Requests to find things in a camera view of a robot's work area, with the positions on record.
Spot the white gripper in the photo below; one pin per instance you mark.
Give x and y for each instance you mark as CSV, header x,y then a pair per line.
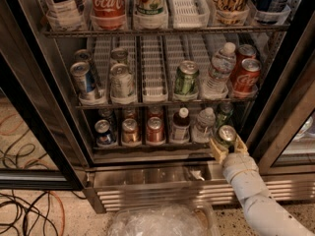
x,y
236,166

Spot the green can bottom front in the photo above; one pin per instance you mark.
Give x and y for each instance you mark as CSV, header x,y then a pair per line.
x,y
226,136

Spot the green can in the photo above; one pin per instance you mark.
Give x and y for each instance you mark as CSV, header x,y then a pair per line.
x,y
226,136
224,113

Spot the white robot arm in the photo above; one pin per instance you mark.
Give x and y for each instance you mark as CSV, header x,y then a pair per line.
x,y
261,211

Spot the water bottle bottom shelf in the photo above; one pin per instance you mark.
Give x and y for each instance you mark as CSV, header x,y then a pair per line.
x,y
203,126

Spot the water bottle shelf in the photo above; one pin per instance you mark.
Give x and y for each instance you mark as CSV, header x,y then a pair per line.
x,y
203,126
222,63

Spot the green can bottom rear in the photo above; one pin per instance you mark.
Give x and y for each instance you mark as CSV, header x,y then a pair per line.
x,y
224,113

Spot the right glass fridge door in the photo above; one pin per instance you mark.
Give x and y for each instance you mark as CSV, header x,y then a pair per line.
x,y
282,147

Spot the glass fridge door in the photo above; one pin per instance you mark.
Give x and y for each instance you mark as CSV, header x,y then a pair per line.
x,y
282,147
34,77

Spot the red Coca-Cola can front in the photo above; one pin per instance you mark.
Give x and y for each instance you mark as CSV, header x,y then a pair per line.
x,y
247,75

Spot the red coca-cola can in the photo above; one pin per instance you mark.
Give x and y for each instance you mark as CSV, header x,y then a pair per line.
x,y
242,52
247,75

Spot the red can bottom front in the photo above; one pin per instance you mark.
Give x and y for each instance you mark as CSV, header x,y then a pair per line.
x,y
154,130

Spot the green can middle shelf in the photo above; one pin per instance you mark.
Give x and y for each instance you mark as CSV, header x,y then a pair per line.
x,y
187,74

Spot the red can bottom rear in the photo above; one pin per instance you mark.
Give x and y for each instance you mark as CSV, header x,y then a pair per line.
x,y
155,111

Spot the water bottle middle shelf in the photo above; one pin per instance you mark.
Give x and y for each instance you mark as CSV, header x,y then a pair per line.
x,y
222,63

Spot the red Coca-Cola can rear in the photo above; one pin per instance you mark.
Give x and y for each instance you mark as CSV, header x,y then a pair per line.
x,y
242,52

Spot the orange can bottom front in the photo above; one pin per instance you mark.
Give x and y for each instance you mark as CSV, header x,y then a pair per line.
x,y
130,131

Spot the orange can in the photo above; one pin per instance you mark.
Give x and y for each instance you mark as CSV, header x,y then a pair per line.
x,y
130,113
130,131

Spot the orange can bottom rear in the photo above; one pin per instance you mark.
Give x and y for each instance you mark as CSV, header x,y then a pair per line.
x,y
130,113

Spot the empty white tray middle shelf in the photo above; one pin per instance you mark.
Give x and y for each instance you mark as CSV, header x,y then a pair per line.
x,y
154,83

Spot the empty white tray shelf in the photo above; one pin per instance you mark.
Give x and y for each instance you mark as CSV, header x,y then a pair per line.
x,y
189,14
154,83

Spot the steel fridge base grille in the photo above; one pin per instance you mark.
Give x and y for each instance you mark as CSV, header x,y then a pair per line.
x,y
115,188

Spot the blue can bottom front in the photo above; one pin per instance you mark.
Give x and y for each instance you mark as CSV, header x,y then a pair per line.
x,y
104,135

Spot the white can middle front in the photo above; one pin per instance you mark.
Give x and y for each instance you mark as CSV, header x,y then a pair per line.
x,y
121,81

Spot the white can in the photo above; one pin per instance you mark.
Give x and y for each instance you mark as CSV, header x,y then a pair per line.
x,y
118,55
121,81

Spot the blue can bottom rear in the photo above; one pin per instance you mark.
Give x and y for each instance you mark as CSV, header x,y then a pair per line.
x,y
109,115

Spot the white can middle rear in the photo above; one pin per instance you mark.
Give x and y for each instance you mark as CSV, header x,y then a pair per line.
x,y
118,55

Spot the empty white tray top shelf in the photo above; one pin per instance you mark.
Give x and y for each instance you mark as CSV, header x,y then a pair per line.
x,y
189,14

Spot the yellow black can top shelf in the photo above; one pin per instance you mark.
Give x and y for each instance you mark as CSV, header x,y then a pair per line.
x,y
230,12

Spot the blue silver can middle front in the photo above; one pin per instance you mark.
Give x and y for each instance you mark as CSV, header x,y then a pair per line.
x,y
85,80

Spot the blue silver can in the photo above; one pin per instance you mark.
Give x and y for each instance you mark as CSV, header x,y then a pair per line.
x,y
84,55
85,80

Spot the blue silver can middle rear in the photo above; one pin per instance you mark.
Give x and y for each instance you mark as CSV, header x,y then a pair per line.
x,y
84,55

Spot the Coca-Cola bottle top shelf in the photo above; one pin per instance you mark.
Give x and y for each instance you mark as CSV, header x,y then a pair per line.
x,y
109,14

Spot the left glass fridge door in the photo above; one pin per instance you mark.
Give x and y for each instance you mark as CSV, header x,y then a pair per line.
x,y
34,77

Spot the white tea bottle top shelf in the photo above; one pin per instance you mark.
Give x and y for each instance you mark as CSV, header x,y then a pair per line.
x,y
66,14

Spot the dark juice bottle white cap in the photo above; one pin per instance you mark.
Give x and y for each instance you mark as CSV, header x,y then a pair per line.
x,y
180,126

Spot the clear plastic bin with bags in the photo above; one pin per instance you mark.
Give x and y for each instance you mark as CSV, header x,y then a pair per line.
x,y
192,219

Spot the top wire shelf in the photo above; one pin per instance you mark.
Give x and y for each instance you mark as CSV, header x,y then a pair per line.
x,y
49,32

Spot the wire shelf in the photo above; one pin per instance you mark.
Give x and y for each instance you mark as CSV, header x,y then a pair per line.
x,y
49,32
166,103

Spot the middle wire shelf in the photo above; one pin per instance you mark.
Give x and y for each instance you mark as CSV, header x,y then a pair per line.
x,y
166,103

